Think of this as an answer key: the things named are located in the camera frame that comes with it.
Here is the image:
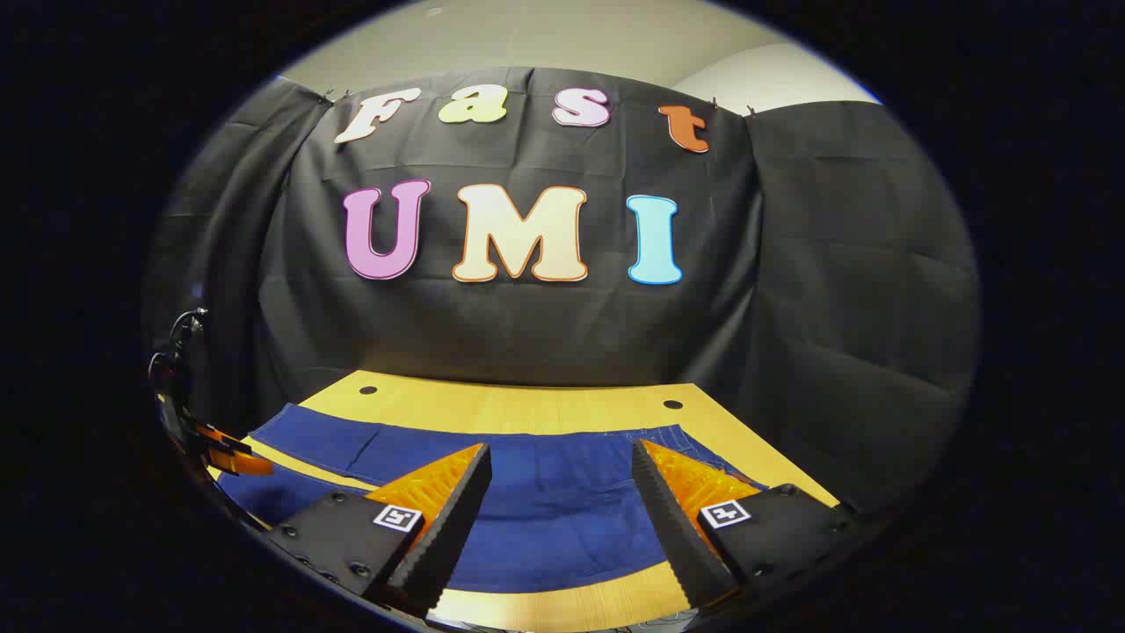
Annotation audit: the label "black backdrop cloth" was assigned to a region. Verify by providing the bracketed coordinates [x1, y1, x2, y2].
[141, 66, 981, 520]

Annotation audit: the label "blue jeans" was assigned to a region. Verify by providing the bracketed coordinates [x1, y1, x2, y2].
[215, 403, 770, 594]

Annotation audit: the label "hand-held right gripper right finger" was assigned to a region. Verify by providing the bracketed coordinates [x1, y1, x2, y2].
[631, 438, 867, 609]

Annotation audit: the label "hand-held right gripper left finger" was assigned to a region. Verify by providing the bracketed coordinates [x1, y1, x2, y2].
[264, 442, 493, 616]

